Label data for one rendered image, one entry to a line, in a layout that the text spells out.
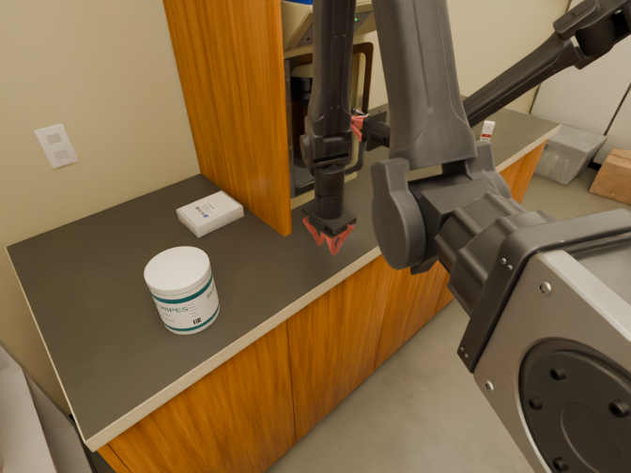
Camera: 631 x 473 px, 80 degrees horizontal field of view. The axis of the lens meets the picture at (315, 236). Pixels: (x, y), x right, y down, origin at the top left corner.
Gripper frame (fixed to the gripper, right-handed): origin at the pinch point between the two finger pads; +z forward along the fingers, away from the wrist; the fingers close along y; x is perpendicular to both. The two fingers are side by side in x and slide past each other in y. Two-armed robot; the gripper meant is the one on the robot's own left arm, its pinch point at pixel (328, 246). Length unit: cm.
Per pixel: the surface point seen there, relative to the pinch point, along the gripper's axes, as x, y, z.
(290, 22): -13.9, 27.5, -37.8
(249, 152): -6.1, 37.9, -6.1
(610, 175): -288, -7, 89
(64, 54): 22, 76, -28
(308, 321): 0.4, 6.5, 31.6
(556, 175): -285, 26, 102
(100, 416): 51, 6, 16
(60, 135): 30, 76, -9
